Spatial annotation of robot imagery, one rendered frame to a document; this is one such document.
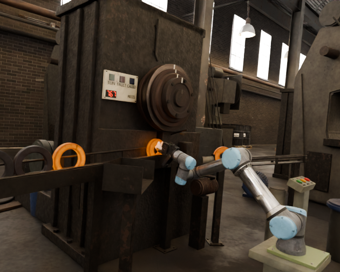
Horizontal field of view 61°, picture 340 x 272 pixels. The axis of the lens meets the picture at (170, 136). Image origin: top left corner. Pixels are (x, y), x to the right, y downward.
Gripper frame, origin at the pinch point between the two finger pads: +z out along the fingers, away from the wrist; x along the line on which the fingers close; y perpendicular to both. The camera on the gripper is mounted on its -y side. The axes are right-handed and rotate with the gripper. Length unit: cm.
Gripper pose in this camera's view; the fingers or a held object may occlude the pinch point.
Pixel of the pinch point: (156, 147)
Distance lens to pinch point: 202.4
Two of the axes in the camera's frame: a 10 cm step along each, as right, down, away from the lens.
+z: -6.7, -3.4, 6.6
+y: 2.5, -9.4, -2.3
